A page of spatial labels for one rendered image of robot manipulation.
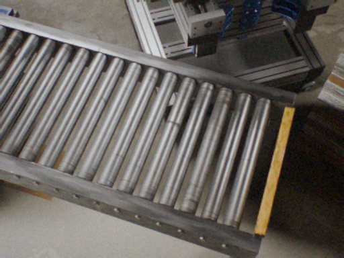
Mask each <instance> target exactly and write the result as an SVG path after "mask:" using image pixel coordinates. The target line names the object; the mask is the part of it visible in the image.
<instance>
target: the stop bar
mask: <svg viewBox="0 0 344 258"><path fill-rule="evenodd" d="M294 111H295V108H294V107H289V106H286V108H285V110H284V114H283V119H282V122H281V125H280V130H279V134H278V136H277V142H276V145H275V151H274V154H273V158H272V162H271V167H270V169H269V175H268V178H267V183H266V186H265V192H264V194H263V198H262V203H261V207H260V209H259V216H258V219H257V224H256V227H255V231H254V235H255V236H257V237H261V238H264V237H265V234H266V232H267V225H268V222H269V218H270V216H271V209H272V204H273V200H274V197H275V191H276V188H277V182H278V179H279V176H280V170H281V167H282V163H283V158H284V154H285V151H286V145H287V142H288V136H289V133H290V128H291V127H292V125H291V124H292V120H293V115H294Z"/></svg>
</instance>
